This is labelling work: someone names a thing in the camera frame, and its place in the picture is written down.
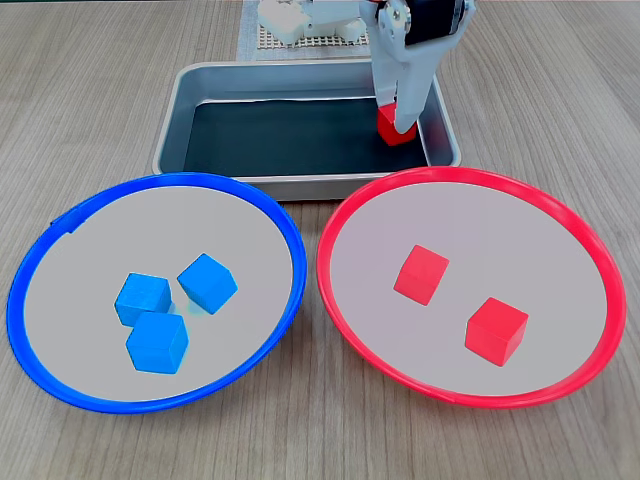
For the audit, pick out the translucent white base sheet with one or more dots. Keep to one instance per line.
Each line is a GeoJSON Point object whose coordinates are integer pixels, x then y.
{"type": "Point", "coordinates": [247, 30]}

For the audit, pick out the beige mesh mat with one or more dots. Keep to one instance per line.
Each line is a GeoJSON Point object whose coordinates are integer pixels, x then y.
{"type": "Point", "coordinates": [320, 43]}

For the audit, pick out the blue wooden cube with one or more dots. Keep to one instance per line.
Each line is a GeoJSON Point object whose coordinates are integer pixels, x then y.
{"type": "Point", "coordinates": [157, 344]}
{"type": "Point", "coordinates": [142, 297]}
{"type": "Point", "coordinates": [207, 283]}

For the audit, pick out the red rimmed white dish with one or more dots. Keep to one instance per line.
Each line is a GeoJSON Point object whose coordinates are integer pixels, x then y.
{"type": "Point", "coordinates": [500, 240]}

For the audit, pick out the red wooden cube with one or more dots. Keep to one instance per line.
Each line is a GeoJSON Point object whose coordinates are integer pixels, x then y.
{"type": "Point", "coordinates": [387, 129]}
{"type": "Point", "coordinates": [421, 274]}
{"type": "Point", "coordinates": [496, 331]}

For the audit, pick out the silver metal tray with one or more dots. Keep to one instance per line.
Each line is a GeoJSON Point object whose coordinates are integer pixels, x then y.
{"type": "Point", "coordinates": [225, 80]}

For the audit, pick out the blue rimmed white dish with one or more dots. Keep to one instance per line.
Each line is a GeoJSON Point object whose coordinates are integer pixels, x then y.
{"type": "Point", "coordinates": [240, 225]}

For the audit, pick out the black tray liner mat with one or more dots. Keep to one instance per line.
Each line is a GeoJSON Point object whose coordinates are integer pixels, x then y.
{"type": "Point", "coordinates": [280, 135]}

